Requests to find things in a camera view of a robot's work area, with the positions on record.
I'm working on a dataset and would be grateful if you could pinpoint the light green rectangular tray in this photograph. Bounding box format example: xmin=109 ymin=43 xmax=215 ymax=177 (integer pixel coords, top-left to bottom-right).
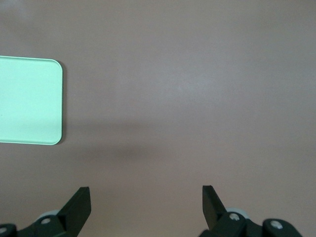
xmin=0 ymin=55 xmax=64 ymax=147

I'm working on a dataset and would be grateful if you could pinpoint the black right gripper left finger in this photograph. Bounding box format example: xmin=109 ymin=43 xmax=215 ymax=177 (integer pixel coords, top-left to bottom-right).
xmin=0 ymin=187 xmax=92 ymax=237

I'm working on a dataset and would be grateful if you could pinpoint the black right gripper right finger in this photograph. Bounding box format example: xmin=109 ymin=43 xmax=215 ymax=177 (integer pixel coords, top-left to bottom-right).
xmin=199 ymin=185 xmax=303 ymax=237

